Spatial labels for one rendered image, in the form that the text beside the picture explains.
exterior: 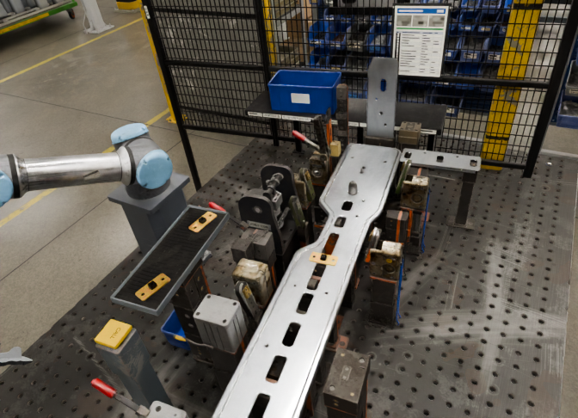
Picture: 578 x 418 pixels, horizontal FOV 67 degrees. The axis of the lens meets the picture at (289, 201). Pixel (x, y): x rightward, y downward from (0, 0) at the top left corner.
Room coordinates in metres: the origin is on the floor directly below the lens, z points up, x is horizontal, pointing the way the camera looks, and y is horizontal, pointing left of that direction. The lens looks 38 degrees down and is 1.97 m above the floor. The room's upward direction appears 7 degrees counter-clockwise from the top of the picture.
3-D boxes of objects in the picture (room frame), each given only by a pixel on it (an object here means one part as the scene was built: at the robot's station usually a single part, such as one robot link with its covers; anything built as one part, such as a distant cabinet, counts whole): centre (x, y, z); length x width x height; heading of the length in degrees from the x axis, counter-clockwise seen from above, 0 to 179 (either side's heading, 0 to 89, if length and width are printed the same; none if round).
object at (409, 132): (1.53, -0.52, 0.88); 0.08 x 0.08 x 0.36; 64
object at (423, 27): (1.79, -0.62, 1.30); 0.23 x 0.02 x 0.31; 64
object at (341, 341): (0.84, -0.05, 0.84); 0.17 x 0.06 x 0.29; 64
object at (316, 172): (1.41, -0.14, 0.88); 0.07 x 0.06 x 0.35; 64
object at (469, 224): (1.31, -0.69, 0.84); 0.11 x 0.06 x 0.29; 64
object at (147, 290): (0.74, 0.36, 1.17); 0.08 x 0.04 x 0.01; 134
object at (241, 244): (0.93, 0.15, 0.90); 0.05 x 0.05 x 0.40; 64
